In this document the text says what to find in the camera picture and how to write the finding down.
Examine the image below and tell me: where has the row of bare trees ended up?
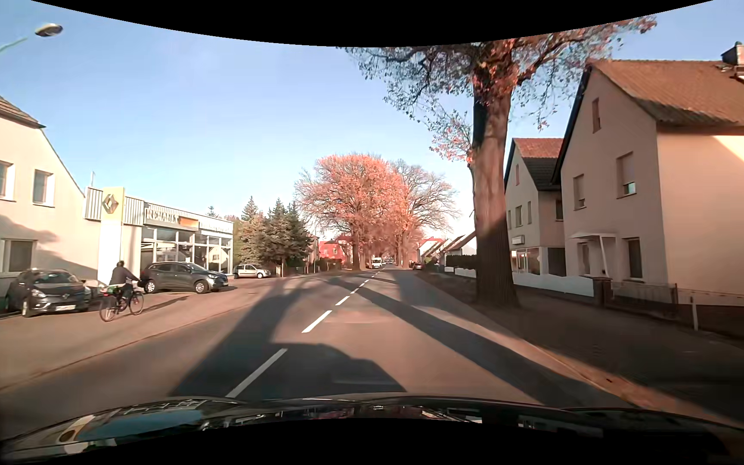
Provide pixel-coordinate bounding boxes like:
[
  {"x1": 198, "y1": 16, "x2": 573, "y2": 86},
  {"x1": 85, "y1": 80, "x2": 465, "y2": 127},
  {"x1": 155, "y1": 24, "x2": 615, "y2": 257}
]
[{"x1": 294, "y1": 153, "x2": 458, "y2": 271}]

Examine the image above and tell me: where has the red building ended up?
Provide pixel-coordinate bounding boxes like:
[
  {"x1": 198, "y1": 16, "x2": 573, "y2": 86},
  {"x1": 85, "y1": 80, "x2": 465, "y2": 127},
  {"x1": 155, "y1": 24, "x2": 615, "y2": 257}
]
[{"x1": 318, "y1": 236, "x2": 353, "y2": 264}]

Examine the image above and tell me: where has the row of houses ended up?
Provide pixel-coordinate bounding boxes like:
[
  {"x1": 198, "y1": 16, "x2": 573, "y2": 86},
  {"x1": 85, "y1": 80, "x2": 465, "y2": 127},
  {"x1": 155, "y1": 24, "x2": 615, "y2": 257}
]
[{"x1": 417, "y1": 231, "x2": 477, "y2": 264}]

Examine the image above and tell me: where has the group of evergreen trees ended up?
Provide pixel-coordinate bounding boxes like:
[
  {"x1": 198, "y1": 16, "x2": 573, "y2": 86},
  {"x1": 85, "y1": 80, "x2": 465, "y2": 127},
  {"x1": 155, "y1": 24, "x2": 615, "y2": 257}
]
[{"x1": 234, "y1": 197, "x2": 315, "y2": 272}]

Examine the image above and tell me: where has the grey asphalt road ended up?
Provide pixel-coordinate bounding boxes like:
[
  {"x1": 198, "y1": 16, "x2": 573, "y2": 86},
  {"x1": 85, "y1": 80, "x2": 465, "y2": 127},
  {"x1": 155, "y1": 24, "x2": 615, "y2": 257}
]
[{"x1": 0, "y1": 267, "x2": 631, "y2": 440}]

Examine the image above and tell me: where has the large bare tree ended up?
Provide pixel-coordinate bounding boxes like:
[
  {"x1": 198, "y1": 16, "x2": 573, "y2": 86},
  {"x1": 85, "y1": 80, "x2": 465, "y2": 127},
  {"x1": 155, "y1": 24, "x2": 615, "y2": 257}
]
[{"x1": 344, "y1": 16, "x2": 658, "y2": 309}]

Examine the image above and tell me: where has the cream house with dark roof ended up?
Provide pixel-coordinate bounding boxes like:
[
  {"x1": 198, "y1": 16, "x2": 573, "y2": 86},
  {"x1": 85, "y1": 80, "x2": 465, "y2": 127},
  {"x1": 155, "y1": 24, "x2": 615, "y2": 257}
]
[{"x1": 504, "y1": 137, "x2": 567, "y2": 277}]

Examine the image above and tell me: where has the car dealership building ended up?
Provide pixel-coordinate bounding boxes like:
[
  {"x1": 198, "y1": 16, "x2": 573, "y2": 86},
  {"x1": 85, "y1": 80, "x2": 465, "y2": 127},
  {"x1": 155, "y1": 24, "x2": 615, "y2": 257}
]
[{"x1": 84, "y1": 186, "x2": 235, "y2": 280}]

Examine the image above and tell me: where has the car's own bonnet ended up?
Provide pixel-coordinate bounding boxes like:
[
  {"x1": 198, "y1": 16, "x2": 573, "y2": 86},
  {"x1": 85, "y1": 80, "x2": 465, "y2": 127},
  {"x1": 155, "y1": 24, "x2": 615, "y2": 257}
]
[{"x1": 0, "y1": 394, "x2": 744, "y2": 462}]

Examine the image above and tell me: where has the dark grey large car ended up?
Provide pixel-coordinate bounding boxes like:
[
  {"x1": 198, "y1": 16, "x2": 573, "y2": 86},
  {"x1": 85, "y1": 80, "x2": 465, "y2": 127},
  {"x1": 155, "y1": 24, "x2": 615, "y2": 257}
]
[{"x1": 139, "y1": 261, "x2": 229, "y2": 295}]

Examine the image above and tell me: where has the person on bicycle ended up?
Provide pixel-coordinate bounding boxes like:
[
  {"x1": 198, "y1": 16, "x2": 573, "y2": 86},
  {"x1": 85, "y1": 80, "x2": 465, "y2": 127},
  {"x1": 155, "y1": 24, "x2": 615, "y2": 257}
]
[{"x1": 99, "y1": 260, "x2": 146, "y2": 322}]

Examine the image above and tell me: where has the tall white brand pylon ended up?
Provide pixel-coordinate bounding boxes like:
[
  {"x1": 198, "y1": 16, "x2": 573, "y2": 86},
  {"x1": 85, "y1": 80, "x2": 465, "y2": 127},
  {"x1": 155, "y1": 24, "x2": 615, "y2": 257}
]
[{"x1": 97, "y1": 186, "x2": 125, "y2": 285}]

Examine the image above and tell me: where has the brick paved pavement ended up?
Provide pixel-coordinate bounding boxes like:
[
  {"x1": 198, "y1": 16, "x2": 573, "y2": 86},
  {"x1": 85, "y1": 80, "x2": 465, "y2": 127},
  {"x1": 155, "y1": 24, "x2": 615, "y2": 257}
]
[{"x1": 415, "y1": 270, "x2": 744, "y2": 432}]

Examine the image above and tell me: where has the cream house with brown roof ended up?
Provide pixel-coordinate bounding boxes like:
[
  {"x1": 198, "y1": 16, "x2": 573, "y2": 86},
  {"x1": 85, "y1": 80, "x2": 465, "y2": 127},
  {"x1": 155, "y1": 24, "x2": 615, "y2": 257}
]
[{"x1": 552, "y1": 43, "x2": 744, "y2": 301}]

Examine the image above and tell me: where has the dark grey small car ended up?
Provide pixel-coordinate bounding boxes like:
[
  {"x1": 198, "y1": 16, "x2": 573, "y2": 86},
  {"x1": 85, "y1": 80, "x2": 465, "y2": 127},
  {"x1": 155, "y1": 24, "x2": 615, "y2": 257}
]
[{"x1": 4, "y1": 269, "x2": 93, "y2": 318}]

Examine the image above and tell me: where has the low fence with posts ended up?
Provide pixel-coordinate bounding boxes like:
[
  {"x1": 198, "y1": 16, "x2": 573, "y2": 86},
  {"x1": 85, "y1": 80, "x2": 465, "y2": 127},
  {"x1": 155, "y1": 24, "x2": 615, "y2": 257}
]
[{"x1": 593, "y1": 276, "x2": 744, "y2": 350}]

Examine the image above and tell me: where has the cream house with grey roof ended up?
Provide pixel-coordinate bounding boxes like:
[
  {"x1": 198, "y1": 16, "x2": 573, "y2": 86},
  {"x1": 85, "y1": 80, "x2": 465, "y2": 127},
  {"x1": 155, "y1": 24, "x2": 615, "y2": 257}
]
[{"x1": 0, "y1": 87, "x2": 103, "y2": 302}]

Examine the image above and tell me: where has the low white wall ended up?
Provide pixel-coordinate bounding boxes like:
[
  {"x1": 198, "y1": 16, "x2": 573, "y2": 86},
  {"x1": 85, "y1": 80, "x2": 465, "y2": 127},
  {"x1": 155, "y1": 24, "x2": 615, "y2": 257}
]
[{"x1": 453, "y1": 267, "x2": 596, "y2": 298}]

